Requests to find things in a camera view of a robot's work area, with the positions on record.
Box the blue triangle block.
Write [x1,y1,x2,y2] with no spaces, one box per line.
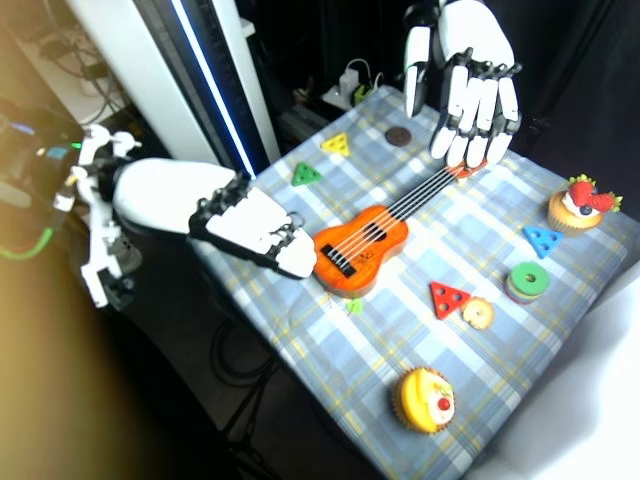
[522,225,565,260]

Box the green triangle block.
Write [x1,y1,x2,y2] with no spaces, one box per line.
[290,161,324,188]

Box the small orange toy guitar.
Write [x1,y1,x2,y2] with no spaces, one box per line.
[311,162,489,300]

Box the blue plaid tablecloth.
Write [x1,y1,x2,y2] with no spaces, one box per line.
[191,84,629,480]

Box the stack of coloured rings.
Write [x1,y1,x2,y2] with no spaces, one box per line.
[504,261,551,306]

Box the black floor cable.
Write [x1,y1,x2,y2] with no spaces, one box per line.
[208,319,281,382]

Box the red triangle block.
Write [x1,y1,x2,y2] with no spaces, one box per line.
[428,281,472,321]

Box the strawberry toy cupcake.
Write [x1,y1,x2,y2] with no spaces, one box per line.
[546,173,624,237]

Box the white power adapter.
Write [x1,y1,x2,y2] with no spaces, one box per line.
[322,58,385,109]

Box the white column with blue stripe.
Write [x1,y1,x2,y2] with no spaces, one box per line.
[64,0,282,180]

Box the green cable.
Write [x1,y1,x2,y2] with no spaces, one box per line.
[0,226,55,262]

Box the yellow toy cupcake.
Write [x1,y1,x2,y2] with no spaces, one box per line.
[391,367,457,435]

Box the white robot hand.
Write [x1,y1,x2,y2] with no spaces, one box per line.
[402,0,524,169]
[111,158,319,281]

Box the yellow triangle block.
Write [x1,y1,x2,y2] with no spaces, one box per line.
[320,132,351,157]

